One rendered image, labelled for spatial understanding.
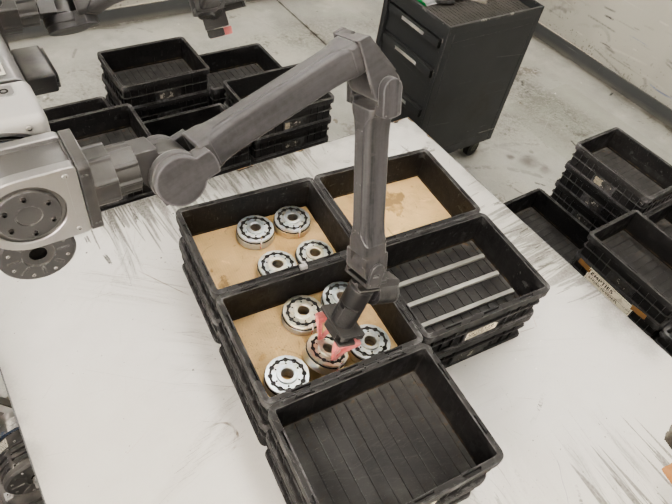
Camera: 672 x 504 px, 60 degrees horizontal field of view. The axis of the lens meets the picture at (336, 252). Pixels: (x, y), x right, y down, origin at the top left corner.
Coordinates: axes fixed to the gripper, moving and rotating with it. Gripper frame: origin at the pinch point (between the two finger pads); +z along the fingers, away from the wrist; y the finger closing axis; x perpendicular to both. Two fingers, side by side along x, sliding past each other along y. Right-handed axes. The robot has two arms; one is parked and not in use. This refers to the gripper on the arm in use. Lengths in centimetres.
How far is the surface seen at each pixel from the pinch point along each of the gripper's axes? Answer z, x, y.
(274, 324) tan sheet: 6.6, 4.9, 14.2
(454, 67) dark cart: -31, -129, 118
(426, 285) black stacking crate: -7.1, -35.7, 9.1
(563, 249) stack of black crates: 9, -156, 35
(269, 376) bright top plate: 7.2, 13.0, 0.2
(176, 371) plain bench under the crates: 26.4, 23.4, 19.8
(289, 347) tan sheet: 6.8, 4.3, 6.8
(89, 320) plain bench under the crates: 30, 38, 43
